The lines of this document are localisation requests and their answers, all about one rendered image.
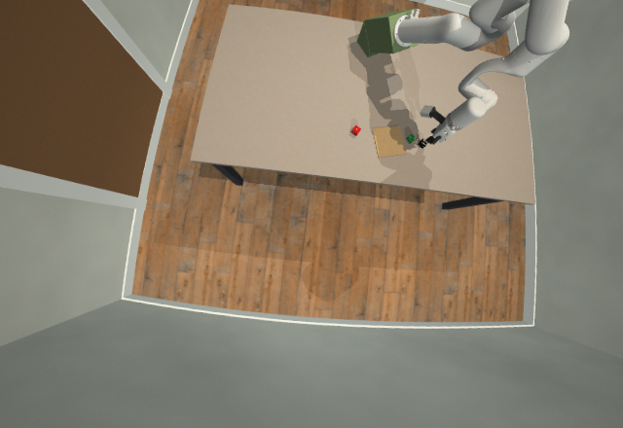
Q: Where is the tan flat mat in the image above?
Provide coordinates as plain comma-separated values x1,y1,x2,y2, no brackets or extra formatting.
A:
372,126,406,158

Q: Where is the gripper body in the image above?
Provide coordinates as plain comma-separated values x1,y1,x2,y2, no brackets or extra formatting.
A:
433,117,458,143

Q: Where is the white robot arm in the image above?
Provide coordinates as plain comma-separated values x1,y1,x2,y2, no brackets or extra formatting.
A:
393,0,572,131

